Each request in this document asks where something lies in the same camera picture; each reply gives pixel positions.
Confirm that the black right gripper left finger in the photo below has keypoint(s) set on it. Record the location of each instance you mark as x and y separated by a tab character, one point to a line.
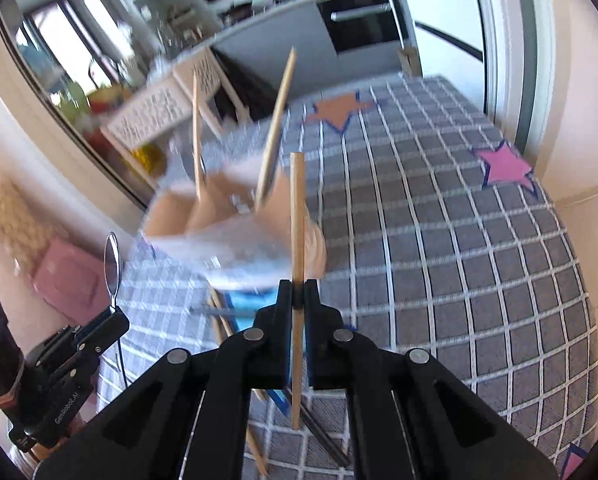
186	416

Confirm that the dark metal spoon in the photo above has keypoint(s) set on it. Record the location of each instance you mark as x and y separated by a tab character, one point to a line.
321	435

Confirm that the white plastic utensil holder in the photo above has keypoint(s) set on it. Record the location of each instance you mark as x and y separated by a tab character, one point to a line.
215	227

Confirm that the black built-in oven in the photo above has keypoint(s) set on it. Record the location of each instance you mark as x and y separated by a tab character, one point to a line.
356	24

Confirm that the wooden chopstick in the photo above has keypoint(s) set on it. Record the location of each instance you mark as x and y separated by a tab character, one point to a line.
270	153
222	331
297	259
196	140

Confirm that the beige plastic storage rack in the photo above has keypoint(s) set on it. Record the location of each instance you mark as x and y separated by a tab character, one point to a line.
161	106

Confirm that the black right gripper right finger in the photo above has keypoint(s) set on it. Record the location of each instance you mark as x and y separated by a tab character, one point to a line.
409	416

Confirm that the grey checked tablecloth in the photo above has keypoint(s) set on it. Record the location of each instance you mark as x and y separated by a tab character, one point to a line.
421	252

